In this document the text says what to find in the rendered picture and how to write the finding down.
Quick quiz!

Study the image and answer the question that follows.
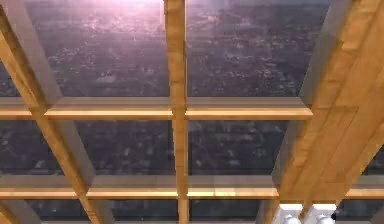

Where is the white door handle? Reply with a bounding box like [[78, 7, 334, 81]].
[[303, 203, 338, 224], [273, 203, 304, 224]]

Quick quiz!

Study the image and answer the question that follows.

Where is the wooden framed window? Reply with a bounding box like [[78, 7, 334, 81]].
[[0, 0, 384, 224]]

